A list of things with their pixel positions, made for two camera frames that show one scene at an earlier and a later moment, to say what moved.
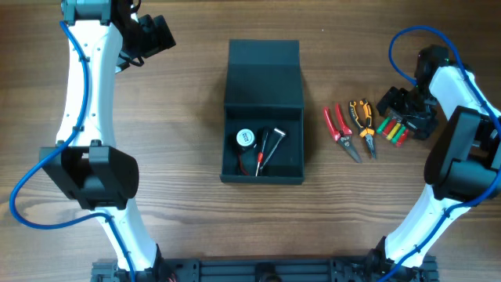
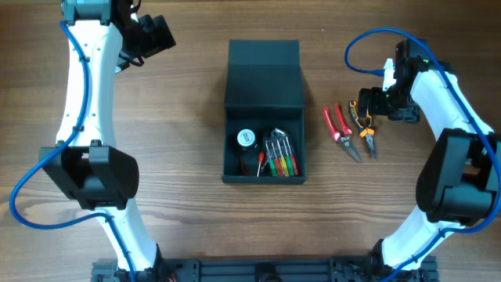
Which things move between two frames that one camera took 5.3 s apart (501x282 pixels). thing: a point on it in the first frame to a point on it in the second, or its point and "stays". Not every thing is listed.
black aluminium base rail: (316, 269) stays
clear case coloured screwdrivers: (394, 128) to (282, 160)
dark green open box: (264, 88) stays
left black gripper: (157, 33) stays
